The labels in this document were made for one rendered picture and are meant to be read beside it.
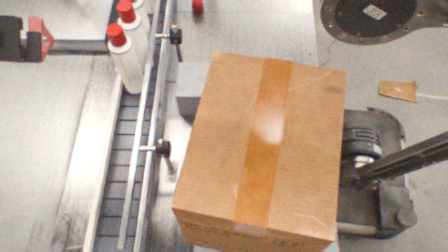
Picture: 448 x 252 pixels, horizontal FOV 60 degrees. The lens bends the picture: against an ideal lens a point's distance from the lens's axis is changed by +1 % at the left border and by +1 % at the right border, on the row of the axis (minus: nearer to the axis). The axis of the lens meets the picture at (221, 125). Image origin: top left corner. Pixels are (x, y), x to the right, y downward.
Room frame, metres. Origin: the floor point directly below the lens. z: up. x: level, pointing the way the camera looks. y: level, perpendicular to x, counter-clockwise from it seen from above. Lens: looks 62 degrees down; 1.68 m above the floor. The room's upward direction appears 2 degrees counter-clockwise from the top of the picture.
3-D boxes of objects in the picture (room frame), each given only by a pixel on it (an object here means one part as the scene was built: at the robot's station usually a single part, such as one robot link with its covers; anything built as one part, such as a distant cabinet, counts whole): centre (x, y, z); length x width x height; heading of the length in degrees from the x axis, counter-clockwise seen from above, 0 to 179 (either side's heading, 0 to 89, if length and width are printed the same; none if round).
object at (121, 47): (0.54, 0.21, 0.98); 0.05 x 0.05 x 0.20
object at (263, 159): (0.28, -0.07, 0.99); 0.30 x 0.24 x 0.27; 166
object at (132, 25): (0.61, 0.19, 0.98); 0.05 x 0.05 x 0.20
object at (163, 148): (0.34, 0.14, 0.91); 0.07 x 0.03 x 0.16; 86
